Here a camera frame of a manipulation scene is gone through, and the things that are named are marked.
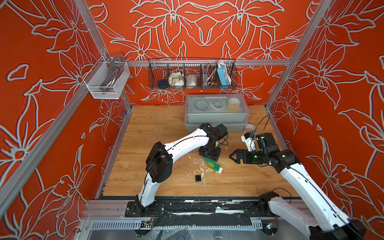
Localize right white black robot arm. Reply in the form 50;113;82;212
229;133;366;240

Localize white lego brick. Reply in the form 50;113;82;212
216;168;223;175

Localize white cable duct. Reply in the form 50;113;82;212
101;219;262;231

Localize grey plastic storage box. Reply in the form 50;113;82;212
185;94;250;133

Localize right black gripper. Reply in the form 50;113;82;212
228;148;268;165

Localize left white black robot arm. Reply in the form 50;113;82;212
135;123;228;209

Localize black lego brick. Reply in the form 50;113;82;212
195;175;202;182

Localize clear tape roll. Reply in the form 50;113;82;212
242;124;256;135

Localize blue white box in basket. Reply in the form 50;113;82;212
217;65;232;87

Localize white crumpled bag in basket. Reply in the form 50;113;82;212
168;72;185;89

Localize black wire basket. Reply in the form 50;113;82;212
148;58;238;90

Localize dark green long lego brick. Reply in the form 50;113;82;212
209;164;223;174

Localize clear plastic wall bin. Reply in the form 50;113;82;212
85;52;130;100

